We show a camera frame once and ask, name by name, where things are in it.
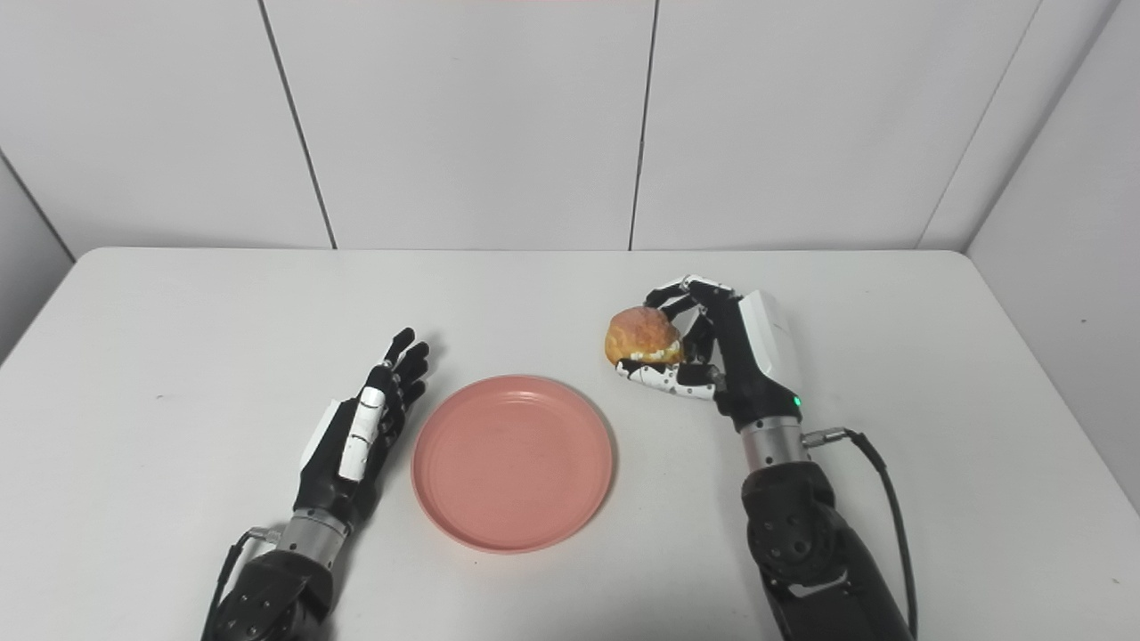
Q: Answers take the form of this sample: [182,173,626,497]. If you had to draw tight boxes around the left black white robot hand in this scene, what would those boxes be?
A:
[294,328,431,531]

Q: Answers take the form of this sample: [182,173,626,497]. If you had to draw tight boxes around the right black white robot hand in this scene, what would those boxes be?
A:
[615,274,805,434]

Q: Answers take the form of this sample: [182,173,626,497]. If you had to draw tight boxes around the cream puff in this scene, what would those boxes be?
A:
[605,305,684,367]

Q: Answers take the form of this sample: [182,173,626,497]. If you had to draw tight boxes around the pink round plate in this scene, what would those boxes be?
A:
[411,374,615,555]

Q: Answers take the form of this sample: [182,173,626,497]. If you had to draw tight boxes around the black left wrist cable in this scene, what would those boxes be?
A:
[199,527,284,641]

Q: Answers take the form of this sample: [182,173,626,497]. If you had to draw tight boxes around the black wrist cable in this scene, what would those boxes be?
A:
[199,527,284,641]
[802,427,920,640]

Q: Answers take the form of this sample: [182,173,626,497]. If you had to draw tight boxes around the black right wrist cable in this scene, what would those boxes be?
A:
[802,427,920,640]

